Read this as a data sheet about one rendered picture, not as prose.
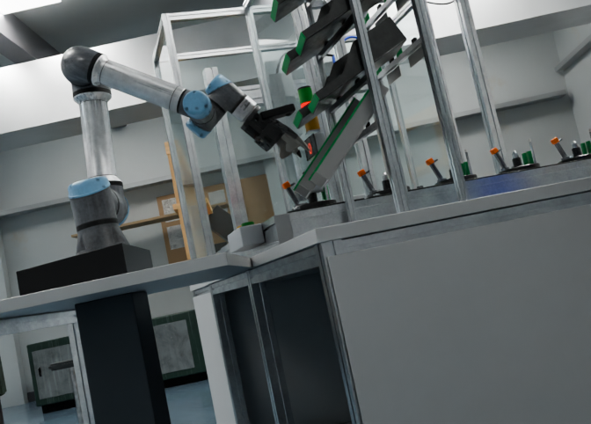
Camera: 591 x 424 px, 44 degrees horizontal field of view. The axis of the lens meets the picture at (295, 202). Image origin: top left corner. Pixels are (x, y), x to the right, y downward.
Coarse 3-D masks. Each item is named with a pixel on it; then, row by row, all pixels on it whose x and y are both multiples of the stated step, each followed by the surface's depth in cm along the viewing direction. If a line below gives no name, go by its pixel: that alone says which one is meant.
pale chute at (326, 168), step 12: (384, 96) 180; (360, 108) 179; (372, 108) 179; (348, 120) 178; (360, 120) 179; (348, 132) 178; (360, 132) 178; (336, 144) 177; (348, 144) 177; (324, 156) 176; (336, 156) 177; (324, 168) 176; (336, 168) 176; (312, 180) 188; (324, 180) 188
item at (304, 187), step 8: (352, 104) 194; (352, 112) 194; (344, 120) 193; (336, 128) 193; (328, 136) 192; (328, 144) 192; (320, 152) 192; (312, 160) 191; (320, 160) 191; (312, 168) 191; (304, 176) 190; (296, 184) 203; (304, 184) 190; (312, 184) 190; (296, 192) 202; (304, 192) 203
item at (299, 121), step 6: (342, 60) 196; (336, 66) 196; (336, 72) 195; (330, 78) 195; (306, 108) 193; (324, 108) 203; (300, 114) 193; (306, 114) 193; (312, 114) 199; (294, 120) 202; (300, 120) 196; (306, 120) 200; (300, 126) 203
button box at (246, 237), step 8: (256, 224) 216; (232, 232) 226; (240, 232) 215; (248, 232) 215; (256, 232) 216; (232, 240) 228; (240, 240) 216; (248, 240) 215; (256, 240) 216; (264, 240) 216; (232, 248) 230; (240, 248) 220; (248, 248) 227
